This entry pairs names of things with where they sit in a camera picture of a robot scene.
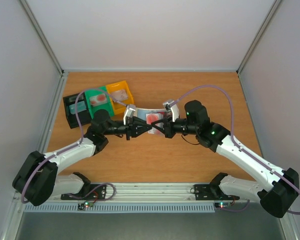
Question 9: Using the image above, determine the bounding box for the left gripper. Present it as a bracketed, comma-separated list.
[103, 116, 153, 141]

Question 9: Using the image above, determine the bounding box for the beige card holder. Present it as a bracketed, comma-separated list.
[134, 107, 177, 136]

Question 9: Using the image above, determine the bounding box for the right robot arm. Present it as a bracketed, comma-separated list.
[151, 100, 299, 218]

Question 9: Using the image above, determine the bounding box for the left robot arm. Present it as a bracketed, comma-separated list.
[12, 109, 152, 206]

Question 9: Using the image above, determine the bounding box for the card in yellow bin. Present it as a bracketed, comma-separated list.
[111, 89, 129, 101]

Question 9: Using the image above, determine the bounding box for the red card in green bin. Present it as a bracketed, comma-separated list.
[89, 93, 108, 107]

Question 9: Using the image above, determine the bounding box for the teal card in black bin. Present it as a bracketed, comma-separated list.
[68, 101, 87, 115]

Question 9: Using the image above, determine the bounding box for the yellow plastic bin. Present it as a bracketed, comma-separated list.
[105, 80, 135, 115]

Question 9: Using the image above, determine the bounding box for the green plastic bin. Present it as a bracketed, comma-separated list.
[84, 89, 115, 118]

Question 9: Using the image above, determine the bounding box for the black plastic bin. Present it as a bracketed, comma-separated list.
[63, 93, 92, 129]

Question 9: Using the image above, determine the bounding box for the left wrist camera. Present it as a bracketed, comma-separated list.
[123, 104, 136, 126]

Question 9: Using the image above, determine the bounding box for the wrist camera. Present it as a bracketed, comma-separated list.
[123, 104, 136, 126]
[162, 99, 180, 122]

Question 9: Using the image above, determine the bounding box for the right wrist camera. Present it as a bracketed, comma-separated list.
[162, 99, 180, 122]

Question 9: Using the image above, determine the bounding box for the aluminium front rail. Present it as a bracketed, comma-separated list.
[12, 181, 288, 203]

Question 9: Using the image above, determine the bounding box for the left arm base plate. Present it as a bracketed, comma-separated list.
[60, 184, 107, 201]

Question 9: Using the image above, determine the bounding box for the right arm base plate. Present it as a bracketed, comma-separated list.
[190, 184, 240, 201]

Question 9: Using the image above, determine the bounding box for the grey slotted cable duct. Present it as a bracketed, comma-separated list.
[24, 202, 215, 214]

